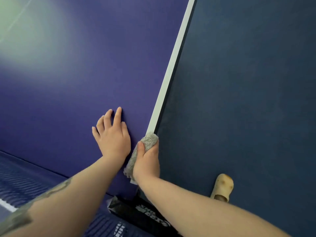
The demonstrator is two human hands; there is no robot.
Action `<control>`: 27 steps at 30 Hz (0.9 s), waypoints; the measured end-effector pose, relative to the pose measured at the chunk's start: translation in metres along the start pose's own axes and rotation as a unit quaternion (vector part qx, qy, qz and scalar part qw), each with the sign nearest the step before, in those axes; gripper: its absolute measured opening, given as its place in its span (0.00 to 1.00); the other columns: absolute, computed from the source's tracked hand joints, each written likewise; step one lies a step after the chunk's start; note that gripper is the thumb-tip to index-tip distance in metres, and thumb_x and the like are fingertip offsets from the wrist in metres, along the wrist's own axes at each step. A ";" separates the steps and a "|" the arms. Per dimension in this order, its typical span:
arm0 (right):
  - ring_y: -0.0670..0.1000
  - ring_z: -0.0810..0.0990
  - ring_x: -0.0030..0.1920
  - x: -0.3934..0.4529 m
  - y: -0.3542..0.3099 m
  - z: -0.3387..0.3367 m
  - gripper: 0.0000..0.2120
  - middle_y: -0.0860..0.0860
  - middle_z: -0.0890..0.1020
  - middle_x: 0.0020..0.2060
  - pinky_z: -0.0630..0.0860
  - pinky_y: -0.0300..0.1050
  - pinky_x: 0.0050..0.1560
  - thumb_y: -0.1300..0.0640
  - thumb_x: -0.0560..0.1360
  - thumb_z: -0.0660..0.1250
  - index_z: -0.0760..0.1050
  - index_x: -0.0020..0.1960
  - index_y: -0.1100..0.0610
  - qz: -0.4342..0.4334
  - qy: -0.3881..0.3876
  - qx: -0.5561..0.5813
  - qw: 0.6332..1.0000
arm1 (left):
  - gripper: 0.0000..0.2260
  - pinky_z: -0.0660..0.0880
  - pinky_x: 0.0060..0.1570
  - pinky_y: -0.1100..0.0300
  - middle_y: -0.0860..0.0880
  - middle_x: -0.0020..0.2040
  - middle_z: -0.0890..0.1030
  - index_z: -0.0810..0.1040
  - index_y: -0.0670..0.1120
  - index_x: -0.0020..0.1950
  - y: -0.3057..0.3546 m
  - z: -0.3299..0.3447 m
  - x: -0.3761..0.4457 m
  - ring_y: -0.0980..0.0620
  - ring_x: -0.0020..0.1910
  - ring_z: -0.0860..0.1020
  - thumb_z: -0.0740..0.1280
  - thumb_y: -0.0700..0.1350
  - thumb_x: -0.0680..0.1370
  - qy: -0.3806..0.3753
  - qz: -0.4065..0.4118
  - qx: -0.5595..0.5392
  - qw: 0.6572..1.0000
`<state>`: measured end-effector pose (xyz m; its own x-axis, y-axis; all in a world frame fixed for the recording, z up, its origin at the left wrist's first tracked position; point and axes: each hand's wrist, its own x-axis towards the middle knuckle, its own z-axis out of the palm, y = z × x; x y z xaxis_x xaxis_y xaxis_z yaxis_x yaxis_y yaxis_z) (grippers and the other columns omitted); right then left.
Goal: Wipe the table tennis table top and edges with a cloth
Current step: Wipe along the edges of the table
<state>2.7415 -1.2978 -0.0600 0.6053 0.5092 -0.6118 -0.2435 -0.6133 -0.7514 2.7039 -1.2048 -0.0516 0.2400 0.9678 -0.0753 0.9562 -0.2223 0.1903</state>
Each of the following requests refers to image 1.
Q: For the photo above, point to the person's right hand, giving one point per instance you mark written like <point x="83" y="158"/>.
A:
<point x="147" y="162"/>

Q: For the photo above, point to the person's left hand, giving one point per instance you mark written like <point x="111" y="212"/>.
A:
<point x="113" y="140"/>

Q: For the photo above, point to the grey cleaning cloth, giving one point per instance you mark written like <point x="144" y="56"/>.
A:
<point x="149" y="140"/>

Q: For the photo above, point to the person's left forearm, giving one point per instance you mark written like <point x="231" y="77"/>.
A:
<point x="61" y="199"/>

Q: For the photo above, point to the person's right forearm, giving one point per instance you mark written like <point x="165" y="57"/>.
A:
<point x="209" y="209"/>

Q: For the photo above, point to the blue table tennis table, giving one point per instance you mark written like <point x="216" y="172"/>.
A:
<point x="74" y="71"/>

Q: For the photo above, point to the dark blue table tennis net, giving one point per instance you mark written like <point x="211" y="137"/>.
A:
<point x="19" y="180"/>

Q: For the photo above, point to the cream right slipper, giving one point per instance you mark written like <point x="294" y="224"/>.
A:
<point x="223" y="186"/>

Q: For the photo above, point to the black net post clamp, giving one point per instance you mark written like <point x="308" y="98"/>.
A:
<point x="143" y="214"/>

